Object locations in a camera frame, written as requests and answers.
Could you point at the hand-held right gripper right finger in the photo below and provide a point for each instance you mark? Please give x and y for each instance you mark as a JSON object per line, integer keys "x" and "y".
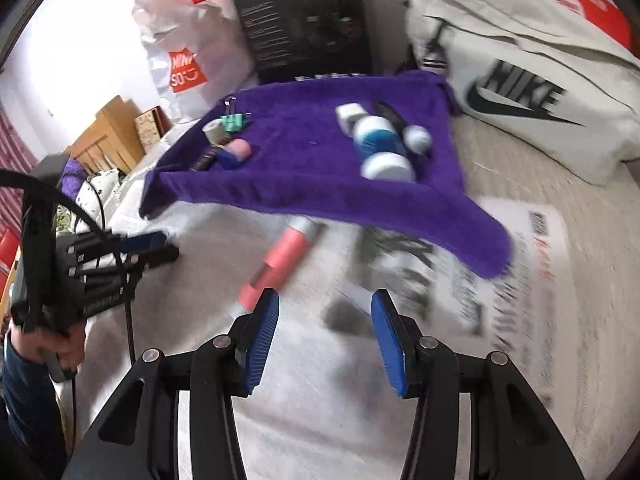
{"x": 387, "y": 340}

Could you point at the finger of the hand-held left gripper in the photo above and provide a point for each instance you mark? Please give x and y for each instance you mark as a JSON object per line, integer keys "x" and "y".
{"x": 155, "y": 257}
{"x": 145, "y": 241}

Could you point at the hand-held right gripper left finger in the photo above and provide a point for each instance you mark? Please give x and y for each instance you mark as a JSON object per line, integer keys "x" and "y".
{"x": 262, "y": 340}

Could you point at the pink pen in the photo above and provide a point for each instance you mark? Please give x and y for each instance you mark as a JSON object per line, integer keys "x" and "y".
{"x": 282, "y": 255}

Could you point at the black and gold tube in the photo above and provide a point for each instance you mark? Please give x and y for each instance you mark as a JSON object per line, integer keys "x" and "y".
{"x": 205, "y": 160}

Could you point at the white tape roll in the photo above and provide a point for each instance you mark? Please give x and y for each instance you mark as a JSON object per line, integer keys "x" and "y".
{"x": 212, "y": 130}

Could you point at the pink and blue roll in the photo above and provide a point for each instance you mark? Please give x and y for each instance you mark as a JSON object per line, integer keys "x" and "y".
{"x": 239, "y": 150}

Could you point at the teal binder clip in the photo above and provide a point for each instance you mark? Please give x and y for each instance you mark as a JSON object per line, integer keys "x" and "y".
{"x": 232, "y": 122}

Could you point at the blue and white bottle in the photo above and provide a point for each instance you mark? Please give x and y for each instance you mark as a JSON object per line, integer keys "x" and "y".
{"x": 380, "y": 142}

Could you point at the small white ball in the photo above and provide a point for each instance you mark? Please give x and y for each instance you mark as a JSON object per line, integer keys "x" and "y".
{"x": 417, "y": 139}

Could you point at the white block eraser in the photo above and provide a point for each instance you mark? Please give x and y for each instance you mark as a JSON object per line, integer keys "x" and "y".
{"x": 350, "y": 116}

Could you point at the black stick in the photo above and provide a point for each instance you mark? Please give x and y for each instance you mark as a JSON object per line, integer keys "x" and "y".
{"x": 387, "y": 112}

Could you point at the person's left forearm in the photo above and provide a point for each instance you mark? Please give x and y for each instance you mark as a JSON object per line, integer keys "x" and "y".
{"x": 25, "y": 410}

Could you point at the person's left hand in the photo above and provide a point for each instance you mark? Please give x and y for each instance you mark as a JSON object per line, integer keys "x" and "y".
{"x": 45, "y": 342}

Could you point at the floral cloth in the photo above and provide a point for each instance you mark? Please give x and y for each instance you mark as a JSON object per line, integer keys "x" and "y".
{"x": 102, "y": 185}

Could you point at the patterned box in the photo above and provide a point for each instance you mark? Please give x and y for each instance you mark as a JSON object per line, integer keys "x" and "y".
{"x": 150, "y": 127}

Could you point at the wooden furniture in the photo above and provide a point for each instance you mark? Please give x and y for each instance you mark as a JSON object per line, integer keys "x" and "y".
{"x": 110, "y": 130}

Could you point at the red striped cloth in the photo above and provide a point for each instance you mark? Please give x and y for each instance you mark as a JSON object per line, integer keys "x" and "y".
{"x": 15, "y": 145}

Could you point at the newspaper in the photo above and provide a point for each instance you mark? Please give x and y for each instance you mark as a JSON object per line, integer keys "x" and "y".
{"x": 525, "y": 285}

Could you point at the purple towel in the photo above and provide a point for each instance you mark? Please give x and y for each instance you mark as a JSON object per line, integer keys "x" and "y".
{"x": 310, "y": 175}

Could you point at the white shopping bag red label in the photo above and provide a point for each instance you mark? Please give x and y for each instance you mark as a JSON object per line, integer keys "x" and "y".
{"x": 210, "y": 45}

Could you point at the black headset box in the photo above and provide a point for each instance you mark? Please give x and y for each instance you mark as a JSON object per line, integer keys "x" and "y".
{"x": 300, "y": 25}

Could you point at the grey sling bag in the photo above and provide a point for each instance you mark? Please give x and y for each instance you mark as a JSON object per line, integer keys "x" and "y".
{"x": 500, "y": 35}

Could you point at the red paper bag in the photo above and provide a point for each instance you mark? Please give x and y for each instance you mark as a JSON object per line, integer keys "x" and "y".
{"x": 590, "y": 5}

